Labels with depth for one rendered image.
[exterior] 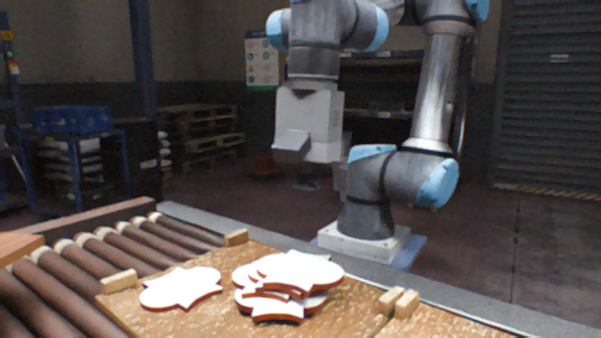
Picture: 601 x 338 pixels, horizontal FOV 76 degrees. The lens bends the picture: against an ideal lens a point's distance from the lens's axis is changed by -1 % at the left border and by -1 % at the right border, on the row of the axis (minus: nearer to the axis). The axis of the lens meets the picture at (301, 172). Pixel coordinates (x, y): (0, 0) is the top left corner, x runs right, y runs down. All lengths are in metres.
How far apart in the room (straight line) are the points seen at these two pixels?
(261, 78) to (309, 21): 5.71
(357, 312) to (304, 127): 0.31
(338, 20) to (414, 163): 0.43
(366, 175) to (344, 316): 0.41
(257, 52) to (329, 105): 5.78
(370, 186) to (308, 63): 0.48
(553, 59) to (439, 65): 4.19
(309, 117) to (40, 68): 5.11
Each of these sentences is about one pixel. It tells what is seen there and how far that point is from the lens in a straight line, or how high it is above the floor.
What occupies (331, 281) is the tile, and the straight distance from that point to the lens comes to 0.64.
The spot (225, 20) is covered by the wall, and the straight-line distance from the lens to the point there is 6.74.
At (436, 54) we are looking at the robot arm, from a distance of 0.95.
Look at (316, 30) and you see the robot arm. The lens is 0.57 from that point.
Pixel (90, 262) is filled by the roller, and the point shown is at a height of 0.92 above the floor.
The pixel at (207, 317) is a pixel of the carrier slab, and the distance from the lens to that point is 0.67.
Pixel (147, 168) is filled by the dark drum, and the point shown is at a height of 0.40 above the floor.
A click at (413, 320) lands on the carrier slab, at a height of 0.94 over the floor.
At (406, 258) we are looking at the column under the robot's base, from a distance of 1.02.
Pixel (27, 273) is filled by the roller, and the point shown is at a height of 0.92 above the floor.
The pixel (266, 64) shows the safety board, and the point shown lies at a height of 1.49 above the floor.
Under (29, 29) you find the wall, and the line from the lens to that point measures 5.56.
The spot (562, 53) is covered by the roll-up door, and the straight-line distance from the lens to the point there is 5.10.
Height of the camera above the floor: 1.30
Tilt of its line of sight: 14 degrees down
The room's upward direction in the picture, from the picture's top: straight up
